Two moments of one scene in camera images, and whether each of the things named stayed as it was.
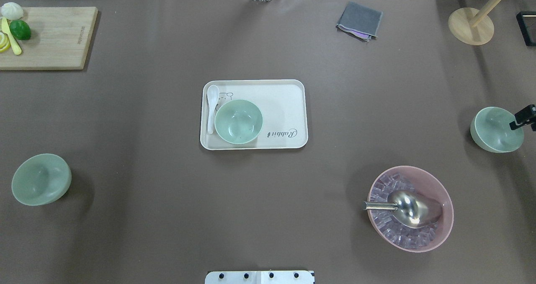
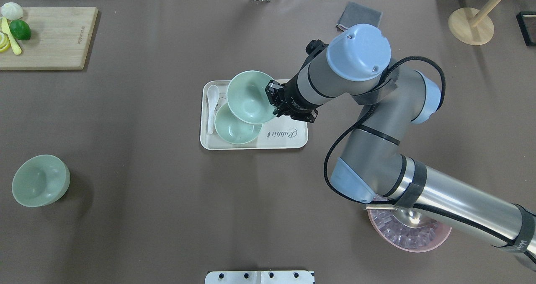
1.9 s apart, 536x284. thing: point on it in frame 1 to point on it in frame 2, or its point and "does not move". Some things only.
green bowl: [41, 179] does not move
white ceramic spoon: [213, 95] does not move
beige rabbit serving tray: [282, 103] does not move
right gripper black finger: [526, 115] to [286, 101]
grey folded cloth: [360, 21] does not move
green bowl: [490, 129] to [247, 99]
